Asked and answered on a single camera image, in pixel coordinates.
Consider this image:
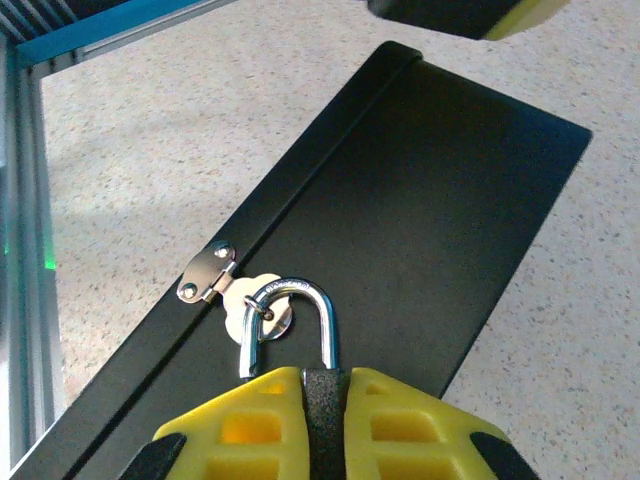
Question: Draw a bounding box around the silver hasp latch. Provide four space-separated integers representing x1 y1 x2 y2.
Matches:
177 240 296 344

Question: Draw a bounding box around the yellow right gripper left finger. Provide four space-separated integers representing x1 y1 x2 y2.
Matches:
118 366 309 480

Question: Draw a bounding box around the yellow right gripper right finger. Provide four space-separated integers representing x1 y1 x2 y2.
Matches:
343 367 542 480

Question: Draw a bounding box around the black box with painted lid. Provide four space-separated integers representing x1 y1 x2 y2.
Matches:
9 40 594 480

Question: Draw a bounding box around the small dark padlock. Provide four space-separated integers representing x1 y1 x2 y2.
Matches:
238 276 352 480

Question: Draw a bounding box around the long aluminium frame rail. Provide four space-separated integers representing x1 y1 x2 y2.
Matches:
0 34 69 471

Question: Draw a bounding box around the blue table edge trim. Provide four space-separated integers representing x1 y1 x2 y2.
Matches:
14 0 221 66

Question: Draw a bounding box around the aluminium side frame rail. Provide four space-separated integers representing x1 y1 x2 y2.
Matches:
74 0 236 64

